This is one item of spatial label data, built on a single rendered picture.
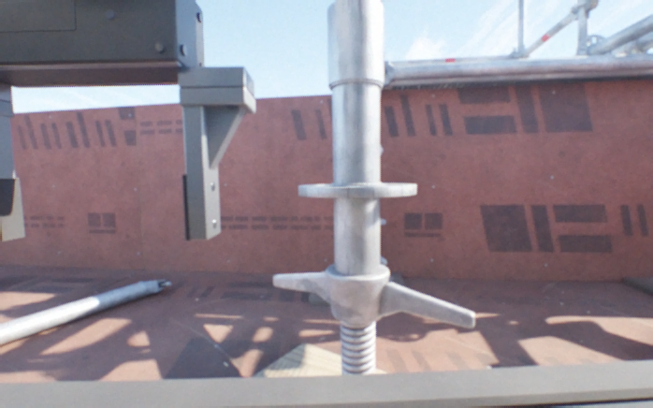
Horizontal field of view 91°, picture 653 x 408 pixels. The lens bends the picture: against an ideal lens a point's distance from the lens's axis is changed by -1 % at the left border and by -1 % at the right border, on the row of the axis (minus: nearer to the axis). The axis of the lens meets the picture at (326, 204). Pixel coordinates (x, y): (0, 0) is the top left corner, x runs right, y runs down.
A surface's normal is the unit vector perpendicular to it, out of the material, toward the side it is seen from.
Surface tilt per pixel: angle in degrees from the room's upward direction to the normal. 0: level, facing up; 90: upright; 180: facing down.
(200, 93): 90
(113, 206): 90
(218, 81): 90
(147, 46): 90
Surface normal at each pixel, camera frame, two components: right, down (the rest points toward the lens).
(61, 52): 0.04, 0.09
